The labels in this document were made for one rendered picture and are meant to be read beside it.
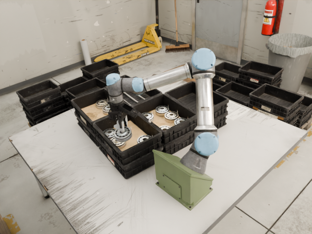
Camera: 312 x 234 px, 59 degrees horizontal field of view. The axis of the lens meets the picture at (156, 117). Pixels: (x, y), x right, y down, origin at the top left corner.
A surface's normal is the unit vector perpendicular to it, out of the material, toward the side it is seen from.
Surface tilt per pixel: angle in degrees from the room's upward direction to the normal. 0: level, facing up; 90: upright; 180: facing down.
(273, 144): 0
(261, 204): 0
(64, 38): 90
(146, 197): 0
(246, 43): 90
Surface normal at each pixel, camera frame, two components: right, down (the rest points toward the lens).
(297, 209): -0.07, -0.83
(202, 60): -0.13, -0.16
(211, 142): -0.12, 0.11
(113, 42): 0.66, 0.38
